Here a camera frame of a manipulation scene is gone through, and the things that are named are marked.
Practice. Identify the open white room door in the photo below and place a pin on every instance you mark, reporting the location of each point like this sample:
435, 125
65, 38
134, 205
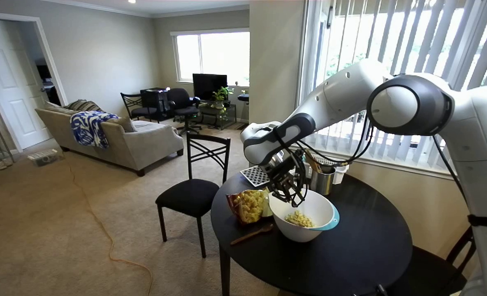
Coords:
8, 87

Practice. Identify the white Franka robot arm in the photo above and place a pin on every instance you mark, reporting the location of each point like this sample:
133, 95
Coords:
475, 153

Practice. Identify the white vertical blinds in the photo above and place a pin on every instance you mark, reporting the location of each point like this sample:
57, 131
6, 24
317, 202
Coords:
419, 33

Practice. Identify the black flat screen monitor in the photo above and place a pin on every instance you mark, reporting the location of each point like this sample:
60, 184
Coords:
210, 84

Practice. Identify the dry pasta pieces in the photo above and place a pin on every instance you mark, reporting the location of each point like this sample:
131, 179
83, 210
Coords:
300, 218

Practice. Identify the crumpled pasta bag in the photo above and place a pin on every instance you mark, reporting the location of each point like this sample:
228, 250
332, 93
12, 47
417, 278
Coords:
249, 205

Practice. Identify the green potted plant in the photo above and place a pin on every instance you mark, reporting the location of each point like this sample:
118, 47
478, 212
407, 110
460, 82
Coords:
221, 97

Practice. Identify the black wooden armchair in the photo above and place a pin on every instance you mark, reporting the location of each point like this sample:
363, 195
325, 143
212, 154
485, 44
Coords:
137, 107

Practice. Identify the black chair beside robot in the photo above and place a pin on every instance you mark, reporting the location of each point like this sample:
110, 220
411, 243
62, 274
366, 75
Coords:
430, 273

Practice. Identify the steel utensil holder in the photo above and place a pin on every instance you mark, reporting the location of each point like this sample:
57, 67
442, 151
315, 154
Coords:
323, 181

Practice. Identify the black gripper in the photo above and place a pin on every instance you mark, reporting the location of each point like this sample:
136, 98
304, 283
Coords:
287, 174

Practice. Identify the black white patterned trivet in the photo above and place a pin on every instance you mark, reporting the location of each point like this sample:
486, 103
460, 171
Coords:
254, 176

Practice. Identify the white disinfectant wipes canister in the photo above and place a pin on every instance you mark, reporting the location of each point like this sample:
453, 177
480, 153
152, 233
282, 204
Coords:
341, 174

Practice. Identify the big white bowl teal rim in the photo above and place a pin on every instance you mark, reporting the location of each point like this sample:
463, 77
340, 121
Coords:
304, 232

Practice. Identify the dark brown wooden spoon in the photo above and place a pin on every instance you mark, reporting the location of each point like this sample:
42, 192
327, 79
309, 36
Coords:
253, 233

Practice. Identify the living room window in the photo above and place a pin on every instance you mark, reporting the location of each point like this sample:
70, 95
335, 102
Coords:
213, 54

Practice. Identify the beige sofa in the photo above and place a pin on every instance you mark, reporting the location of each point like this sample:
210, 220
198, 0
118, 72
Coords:
129, 141

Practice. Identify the round black table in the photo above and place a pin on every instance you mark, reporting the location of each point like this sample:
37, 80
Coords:
337, 256

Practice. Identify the black dining chair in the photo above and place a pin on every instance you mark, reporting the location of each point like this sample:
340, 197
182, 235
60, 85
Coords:
188, 197

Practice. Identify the black office chair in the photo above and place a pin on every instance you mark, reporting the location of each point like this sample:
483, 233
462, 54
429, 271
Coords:
184, 108

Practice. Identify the blue white blanket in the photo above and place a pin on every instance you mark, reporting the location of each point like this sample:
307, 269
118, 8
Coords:
88, 126

